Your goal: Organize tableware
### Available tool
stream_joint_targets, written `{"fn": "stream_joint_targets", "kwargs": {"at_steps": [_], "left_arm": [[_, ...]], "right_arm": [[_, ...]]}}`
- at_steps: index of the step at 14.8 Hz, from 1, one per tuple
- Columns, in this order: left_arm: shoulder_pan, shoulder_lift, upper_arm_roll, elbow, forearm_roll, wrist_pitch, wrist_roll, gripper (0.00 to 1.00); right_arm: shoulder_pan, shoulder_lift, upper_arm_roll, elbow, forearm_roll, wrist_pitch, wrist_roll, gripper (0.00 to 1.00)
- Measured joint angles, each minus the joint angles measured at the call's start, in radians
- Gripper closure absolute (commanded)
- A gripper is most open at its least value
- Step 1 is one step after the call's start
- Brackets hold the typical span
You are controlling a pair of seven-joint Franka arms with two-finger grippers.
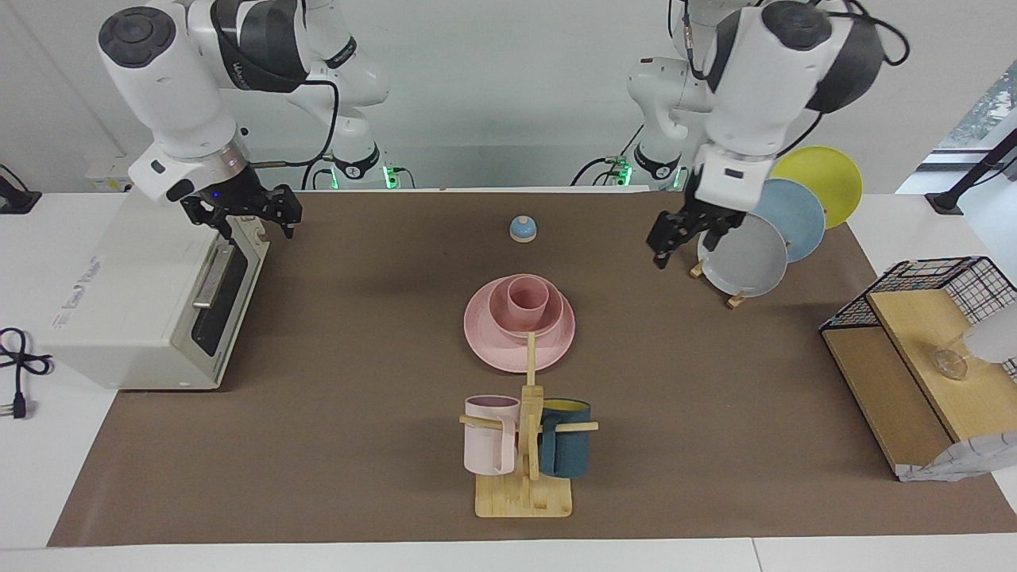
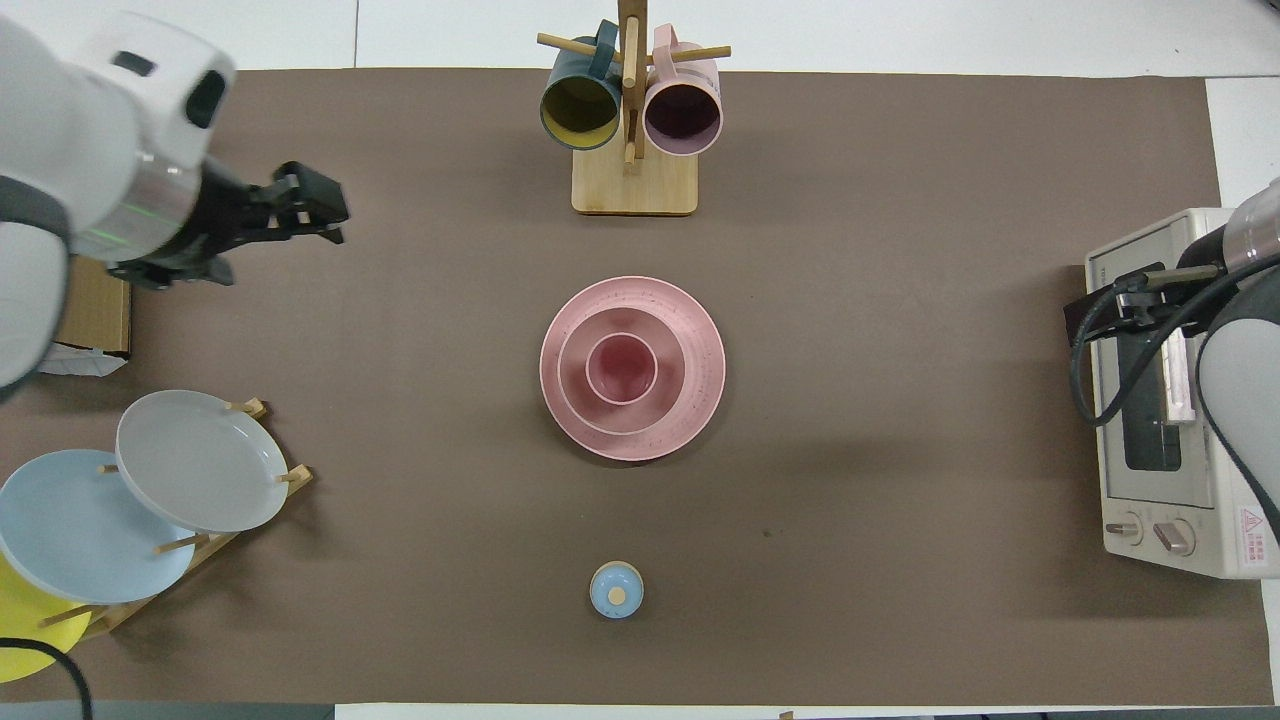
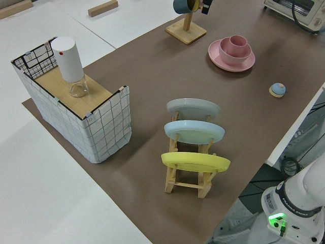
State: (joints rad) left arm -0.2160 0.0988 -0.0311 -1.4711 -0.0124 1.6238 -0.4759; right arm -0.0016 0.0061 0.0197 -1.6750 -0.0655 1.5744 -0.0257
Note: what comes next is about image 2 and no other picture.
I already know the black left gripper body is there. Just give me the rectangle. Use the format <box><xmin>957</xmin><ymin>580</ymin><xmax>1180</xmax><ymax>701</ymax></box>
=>
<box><xmin>104</xmin><ymin>160</ymin><xmax>351</xmax><ymax>293</ymax></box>

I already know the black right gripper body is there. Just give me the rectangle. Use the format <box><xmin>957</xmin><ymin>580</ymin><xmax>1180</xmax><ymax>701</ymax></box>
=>
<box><xmin>1100</xmin><ymin>262</ymin><xmax>1231</xmax><ymax>335</ymax></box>

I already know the pink plastic cup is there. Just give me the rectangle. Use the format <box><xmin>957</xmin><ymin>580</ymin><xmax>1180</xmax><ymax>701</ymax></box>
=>
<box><xmin>584</xmin><ymin>331</ymin><xmax>660</xmax><ymax>407</ymax></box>

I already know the pink bowl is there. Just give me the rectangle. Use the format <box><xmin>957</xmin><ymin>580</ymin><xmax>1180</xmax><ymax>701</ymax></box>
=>
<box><xmin>556</xmin><ymin>306</ymin><xmax>689</xmax><ymax>437</ymax></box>

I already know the beige toaster oven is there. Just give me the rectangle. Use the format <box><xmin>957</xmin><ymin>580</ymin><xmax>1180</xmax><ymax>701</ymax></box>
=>
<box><xmin>1085</xmin><ymin>207</ymin><xmax>1280</xmax><ymax>580</ymax></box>

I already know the brown table mat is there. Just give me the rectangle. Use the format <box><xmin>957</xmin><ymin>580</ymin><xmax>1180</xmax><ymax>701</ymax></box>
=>
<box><xmin>0</xmin><ymin>67</ymin><xmax>1277</xmax><ymax>707</ymax></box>

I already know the grey plate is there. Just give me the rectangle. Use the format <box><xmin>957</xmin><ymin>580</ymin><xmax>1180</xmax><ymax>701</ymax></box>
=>
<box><xmin>115</xmin><ymin>389</ymin><xmax>290</xmax><ymax>534</ymax></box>

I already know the teal mug yellow inside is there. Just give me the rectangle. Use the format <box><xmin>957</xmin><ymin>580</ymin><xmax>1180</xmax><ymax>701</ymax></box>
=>
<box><xmin>539</xmin><ymin>20</ymin><xmax>624</xmax><ymax>152</ymax></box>

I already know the wooden mug tree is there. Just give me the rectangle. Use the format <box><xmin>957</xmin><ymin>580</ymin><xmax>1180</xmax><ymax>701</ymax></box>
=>
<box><xmin>537</xmin><ymin>0</ymin><xmax>732</xmax><ymax>217</ymax></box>

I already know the wooden plate rack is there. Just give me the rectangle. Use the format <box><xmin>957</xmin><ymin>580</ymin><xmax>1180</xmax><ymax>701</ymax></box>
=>
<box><xmin>38</xmin><ymin>397</ymin><xmax>314</xmax><ymax>641</ymax></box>

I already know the light blue plate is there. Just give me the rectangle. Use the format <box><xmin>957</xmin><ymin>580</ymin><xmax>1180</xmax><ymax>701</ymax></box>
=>
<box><xmin>0</xmin><ymin>449</ymin><xmax>198</xmax><ymax>605</ymax></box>

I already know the pink mug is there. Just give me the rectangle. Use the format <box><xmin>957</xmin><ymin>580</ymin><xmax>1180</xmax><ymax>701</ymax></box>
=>
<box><xmin>643</xmin><ymin>24</ymin><xmax>724</xmax><ymax>158</ymax></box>

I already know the pink speckled plate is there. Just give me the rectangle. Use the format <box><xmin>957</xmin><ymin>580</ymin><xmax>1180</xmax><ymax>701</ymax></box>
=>
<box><xmin>540</xmin><ymin>276</ymin><xmax>727</xmax><ymax>463</ymax></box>

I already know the yellow plate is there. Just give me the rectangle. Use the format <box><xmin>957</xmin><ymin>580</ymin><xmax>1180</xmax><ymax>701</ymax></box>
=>
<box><xmin>0</xmin><ymin>553</ymin><xmax>93</xmax><ymax>685</ymax></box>

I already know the wooden crate with wire mesh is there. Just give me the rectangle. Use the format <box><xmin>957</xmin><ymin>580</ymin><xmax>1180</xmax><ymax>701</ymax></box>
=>
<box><xmin>35</xmin><ymin>258</ymin><xmax>133</xmax><ymax>379</ymax></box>

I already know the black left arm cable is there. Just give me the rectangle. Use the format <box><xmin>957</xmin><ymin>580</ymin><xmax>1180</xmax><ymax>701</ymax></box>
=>
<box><xmin>0</xmin><ymin>637</ymin><xmax>95</xmax><ymax>720</ymax></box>

